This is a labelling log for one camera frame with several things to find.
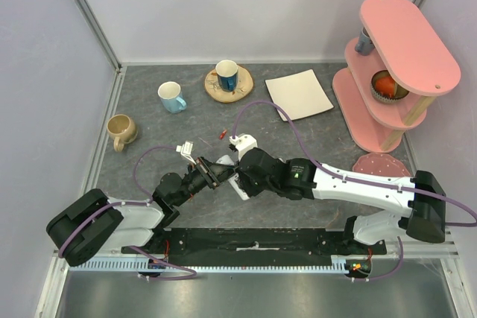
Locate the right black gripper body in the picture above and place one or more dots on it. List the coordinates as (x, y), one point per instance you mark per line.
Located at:
(238, 171)

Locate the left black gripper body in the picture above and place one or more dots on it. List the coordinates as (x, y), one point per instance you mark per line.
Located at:
(208, 173)

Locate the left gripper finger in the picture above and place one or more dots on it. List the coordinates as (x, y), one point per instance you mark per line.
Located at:
(217, 168)
(224, 177)

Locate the white remote control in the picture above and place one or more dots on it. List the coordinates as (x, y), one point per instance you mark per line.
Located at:
(226, 160)

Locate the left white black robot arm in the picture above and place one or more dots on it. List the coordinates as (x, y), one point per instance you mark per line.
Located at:
(96, 222)

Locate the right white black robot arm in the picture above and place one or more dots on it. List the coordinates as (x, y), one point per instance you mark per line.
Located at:
(408, 206)

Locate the red battery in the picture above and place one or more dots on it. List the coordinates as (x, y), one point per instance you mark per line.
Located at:
(223, 133)

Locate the cream square plate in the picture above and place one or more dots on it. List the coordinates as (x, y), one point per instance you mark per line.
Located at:
(300, 95)

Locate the light blue mug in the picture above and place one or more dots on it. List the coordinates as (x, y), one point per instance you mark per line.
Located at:
(171, 96)

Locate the dark blue mug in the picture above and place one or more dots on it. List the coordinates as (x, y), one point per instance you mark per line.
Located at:
(227, 73)

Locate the beige ceramic mug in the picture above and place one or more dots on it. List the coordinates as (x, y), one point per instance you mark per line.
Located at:
(122, 130)

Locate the pink dotted plate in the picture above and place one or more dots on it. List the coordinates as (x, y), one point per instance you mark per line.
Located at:
(380, 164)

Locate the bowl with fruit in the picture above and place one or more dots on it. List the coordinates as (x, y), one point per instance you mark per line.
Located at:
(385, 89)

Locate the grey cup on shelf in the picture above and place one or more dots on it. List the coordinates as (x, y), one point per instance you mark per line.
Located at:
(364, 45)

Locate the pink three-tier shelf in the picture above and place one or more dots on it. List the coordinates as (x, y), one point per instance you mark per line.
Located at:
(407, 48)

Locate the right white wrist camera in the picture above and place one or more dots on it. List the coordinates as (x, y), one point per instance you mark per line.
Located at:
(242, 144)

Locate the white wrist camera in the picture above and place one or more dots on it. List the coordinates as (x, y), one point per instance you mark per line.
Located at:
(242, 144)
(185, 150)

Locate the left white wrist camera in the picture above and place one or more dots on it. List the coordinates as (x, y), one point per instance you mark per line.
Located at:
(185, 150)

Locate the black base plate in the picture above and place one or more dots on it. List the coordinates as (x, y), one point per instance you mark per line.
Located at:
(194, 247)

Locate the white slotted cable duct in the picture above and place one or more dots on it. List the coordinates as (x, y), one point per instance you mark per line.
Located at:
(141, 264)

